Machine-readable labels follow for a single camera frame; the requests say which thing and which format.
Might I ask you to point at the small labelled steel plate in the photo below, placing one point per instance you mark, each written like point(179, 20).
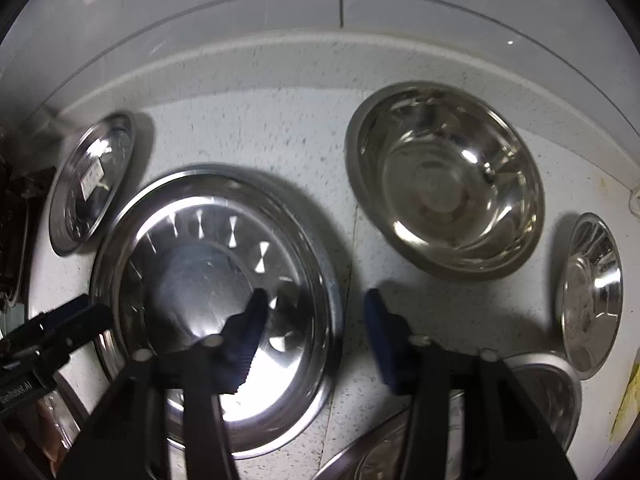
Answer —
point(90, 200)

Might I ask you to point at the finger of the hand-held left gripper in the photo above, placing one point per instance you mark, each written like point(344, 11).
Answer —
point(82, 322)

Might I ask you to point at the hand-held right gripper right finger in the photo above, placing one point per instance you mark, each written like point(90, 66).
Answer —
point(384, 342)

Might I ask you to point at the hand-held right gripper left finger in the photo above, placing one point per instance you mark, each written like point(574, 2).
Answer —
point(248, 332)

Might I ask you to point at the yellow cloth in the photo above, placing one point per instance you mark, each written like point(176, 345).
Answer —
point(629, 400)

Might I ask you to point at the stainless steel bowl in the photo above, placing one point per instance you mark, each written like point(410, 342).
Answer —
point(200, 270)

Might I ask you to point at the black gas stove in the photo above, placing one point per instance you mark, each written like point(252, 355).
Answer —
point(15, 220)

